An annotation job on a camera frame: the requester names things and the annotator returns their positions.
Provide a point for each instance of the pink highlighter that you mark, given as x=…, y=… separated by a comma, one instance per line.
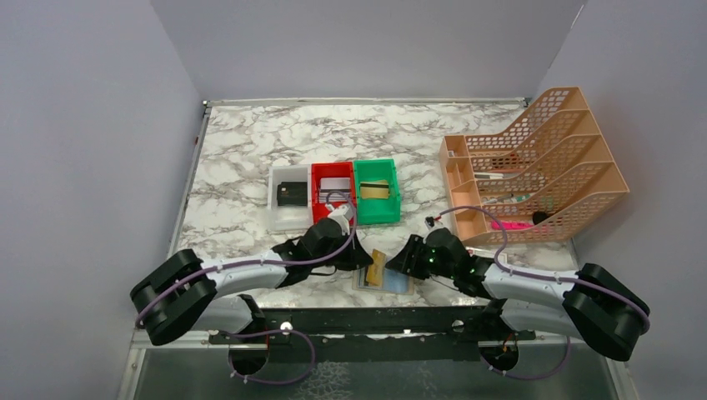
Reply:
x=510, y=225

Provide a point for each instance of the aluminium frame rail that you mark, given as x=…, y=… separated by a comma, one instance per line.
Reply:
x=492, y=322

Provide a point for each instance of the green plastic bin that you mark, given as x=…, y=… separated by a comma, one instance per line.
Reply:
x=375, y=211

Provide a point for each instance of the white plastic bin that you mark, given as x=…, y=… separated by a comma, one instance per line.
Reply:
x=288, y=218

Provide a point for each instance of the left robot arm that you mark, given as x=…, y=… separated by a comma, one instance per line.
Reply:
x=173, y=297

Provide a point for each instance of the small white red box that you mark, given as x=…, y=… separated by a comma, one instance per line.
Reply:
x=481, y=252

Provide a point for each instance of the black credit card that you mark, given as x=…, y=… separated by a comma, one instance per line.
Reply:
x=293, y=194

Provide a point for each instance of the black mounting rail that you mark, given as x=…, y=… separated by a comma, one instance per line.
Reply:
x=255, y=336

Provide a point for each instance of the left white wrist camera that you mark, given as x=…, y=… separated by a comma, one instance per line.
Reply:
x=343, y=214

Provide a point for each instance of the red plastic bin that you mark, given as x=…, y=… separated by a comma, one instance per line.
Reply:
x=329, y=170

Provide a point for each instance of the beige card holder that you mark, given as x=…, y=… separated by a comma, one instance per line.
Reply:
x=391, y=282

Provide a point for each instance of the green white pen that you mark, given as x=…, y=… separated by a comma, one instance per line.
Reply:
x=513, y=198

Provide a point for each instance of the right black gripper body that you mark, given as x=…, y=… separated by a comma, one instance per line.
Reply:
x=423, y=262

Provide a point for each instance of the white card stack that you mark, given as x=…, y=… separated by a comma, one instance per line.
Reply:
x=334, y=189

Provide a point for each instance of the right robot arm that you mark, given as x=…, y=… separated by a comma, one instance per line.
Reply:
x=590, y=304

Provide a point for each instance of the orange mesh file organizer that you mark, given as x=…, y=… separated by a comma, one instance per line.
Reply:
x=555, y=150

